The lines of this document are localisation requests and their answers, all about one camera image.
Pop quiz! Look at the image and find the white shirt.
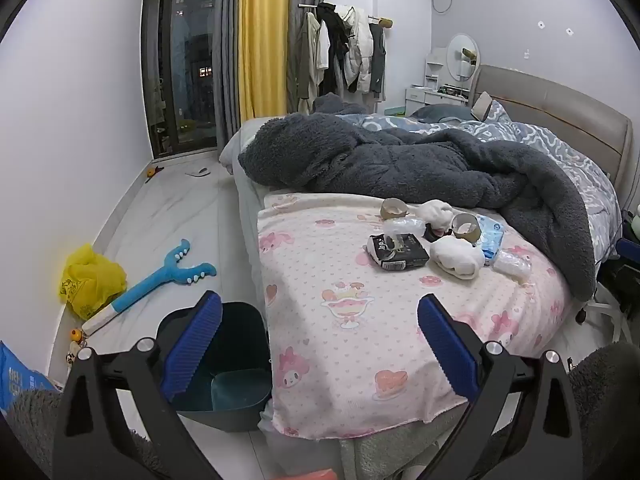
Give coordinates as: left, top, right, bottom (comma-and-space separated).
315, 22, 332, 73

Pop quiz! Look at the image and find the black packet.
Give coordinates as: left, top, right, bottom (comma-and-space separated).
367, 232, 431, 272

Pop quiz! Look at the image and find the clear plastic wrapper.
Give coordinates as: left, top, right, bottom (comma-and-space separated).
492, 246, 533, 279

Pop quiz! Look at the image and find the cardboard tape core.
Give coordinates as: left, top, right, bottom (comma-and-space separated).
452, 212, 483, 238
380, 198, 408, 221

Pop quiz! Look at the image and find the beige padded headboard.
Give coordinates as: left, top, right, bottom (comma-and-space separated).
472, 64, 640, 206

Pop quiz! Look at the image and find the blue cartoon tissue packet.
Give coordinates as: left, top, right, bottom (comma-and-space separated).
472, 214, 505, 266

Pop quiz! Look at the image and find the grey bed mattress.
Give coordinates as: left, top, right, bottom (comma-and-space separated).
220, 119, 273, 306

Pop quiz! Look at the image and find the clear plastic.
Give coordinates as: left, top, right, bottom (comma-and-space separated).
382, 217, 426, 251

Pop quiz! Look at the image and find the dark teal pillow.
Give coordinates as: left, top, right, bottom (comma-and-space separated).
410, 105, 471, 122

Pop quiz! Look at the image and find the dark grey hanging garment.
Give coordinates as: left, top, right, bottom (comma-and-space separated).
369, 22, 388, 101

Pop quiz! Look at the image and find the dark office chair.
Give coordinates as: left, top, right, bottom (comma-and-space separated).
575, 205, 640, 346

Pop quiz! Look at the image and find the round white mirror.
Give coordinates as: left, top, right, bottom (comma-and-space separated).
446, 33, 481, 83

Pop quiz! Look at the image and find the white paper wad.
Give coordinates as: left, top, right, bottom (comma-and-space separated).
430, 235, 487, 281
416, 200, 456, 226

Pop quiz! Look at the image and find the blue plush slingshot toy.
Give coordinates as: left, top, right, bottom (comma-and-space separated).
81, 239, 218, 336

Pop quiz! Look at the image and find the blue patterned duvet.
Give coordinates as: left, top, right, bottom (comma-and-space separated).
335, 100, 623, 261

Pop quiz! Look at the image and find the yellow curtain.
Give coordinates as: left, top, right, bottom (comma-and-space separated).
237, 0, 292, 123

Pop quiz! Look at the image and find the beige pillow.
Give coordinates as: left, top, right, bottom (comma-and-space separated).
470, 91, 496, 122

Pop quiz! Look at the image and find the white puffer jacket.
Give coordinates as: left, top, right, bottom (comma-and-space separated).
335, 5, 373, 93

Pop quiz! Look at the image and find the grey fluffy cloth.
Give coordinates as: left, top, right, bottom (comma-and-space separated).
7, 387, 161, 480
567, 342, 640, 480

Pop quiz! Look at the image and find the white vanity desk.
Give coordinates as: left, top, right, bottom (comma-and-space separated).
405, 82, 473, 117

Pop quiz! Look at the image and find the beige coat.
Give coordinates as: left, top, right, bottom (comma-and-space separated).
295, 10, 323, 116

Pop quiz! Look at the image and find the yellow plastic bag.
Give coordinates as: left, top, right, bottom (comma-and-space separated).
60, 244, 128, 321

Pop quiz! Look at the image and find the black jacket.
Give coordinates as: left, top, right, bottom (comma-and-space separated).
317, 2, 351, 93

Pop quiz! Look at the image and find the dark framed glass door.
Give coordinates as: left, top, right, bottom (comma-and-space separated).
141, 0, 223, 161

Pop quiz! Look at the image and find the white desk organizer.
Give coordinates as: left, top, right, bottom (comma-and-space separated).
425, 47, 451, 86

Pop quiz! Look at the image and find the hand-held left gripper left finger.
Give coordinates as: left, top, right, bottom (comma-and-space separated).
51, 290, 223, 480

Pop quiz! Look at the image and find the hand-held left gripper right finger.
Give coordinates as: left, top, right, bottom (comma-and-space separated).
416, 293, 586, 480

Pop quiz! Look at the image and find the dark grey fleece blanket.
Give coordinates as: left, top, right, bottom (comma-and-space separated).
238, 92, 623, 303

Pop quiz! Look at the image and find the blue printed packet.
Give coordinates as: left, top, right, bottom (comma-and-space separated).
0, 341, 58, 416

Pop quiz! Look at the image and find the metal clothes rail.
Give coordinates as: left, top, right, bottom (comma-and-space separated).
299, 2, 393, 28

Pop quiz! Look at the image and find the pink cartoon printed blanket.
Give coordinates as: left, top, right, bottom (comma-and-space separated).
256, 192, 576, 441

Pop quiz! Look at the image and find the dark green plastic bin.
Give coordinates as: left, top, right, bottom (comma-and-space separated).
156, 301, 273, 433

